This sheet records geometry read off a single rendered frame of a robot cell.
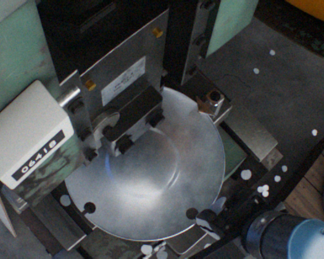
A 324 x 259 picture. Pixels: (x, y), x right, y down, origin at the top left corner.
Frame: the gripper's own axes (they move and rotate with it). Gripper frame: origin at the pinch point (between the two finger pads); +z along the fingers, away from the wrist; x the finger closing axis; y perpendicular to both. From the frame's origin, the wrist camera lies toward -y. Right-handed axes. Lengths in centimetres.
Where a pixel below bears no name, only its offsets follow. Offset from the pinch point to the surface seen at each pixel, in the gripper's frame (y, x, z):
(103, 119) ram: -3.0, 26.2, -12.9
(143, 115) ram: 2.2, 22.3, -9.5
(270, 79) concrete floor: 71, -18, 79
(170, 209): -1.6, 4.4, 3.4
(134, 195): -4.2, 10.1, 5.8
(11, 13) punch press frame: -10, 40, -51
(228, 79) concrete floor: 59, -8, 84
